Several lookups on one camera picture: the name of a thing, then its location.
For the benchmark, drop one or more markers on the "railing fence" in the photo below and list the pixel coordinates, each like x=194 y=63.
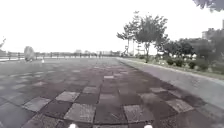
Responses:
x=66 y=55

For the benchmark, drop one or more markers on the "dark chequered paved plaza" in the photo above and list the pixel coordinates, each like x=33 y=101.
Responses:
x=100 y=90

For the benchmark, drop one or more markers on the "grass strip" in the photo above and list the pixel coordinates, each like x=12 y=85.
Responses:
x=186 y=69

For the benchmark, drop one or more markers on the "row of bushes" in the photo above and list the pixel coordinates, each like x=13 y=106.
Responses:
x=196 y=63

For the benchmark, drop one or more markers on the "pale rounded tree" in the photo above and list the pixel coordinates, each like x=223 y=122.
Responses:
x=29 y=53

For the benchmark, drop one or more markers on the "row of trees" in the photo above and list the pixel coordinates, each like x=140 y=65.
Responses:
x=150 y=31

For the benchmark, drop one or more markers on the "low pale stone kerb wall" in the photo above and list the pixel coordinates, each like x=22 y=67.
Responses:
x=196 y=83

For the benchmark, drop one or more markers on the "robot's own part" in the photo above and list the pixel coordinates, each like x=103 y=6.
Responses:
x=148 y=126
x=72 y=126

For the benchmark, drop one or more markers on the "building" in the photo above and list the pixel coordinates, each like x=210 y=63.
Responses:
x=209 y=35

